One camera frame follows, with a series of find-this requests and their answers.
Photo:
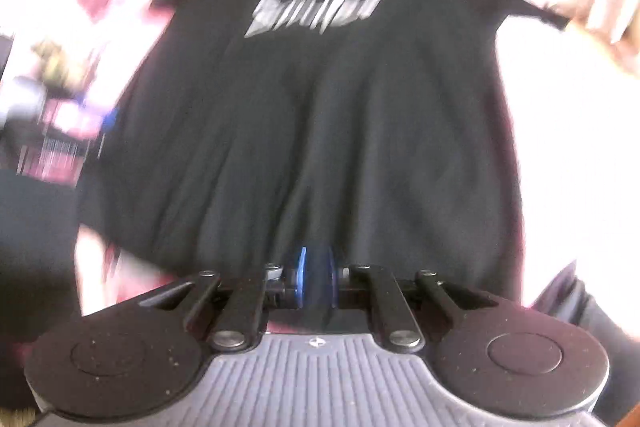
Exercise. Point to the black T-shirt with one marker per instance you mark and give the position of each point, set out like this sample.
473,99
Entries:
325,132

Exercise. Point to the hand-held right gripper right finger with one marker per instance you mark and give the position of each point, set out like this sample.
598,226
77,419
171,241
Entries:
327,277

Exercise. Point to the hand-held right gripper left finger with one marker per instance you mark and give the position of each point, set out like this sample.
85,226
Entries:
300,277

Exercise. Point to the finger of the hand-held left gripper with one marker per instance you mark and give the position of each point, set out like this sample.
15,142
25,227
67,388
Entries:
109,119

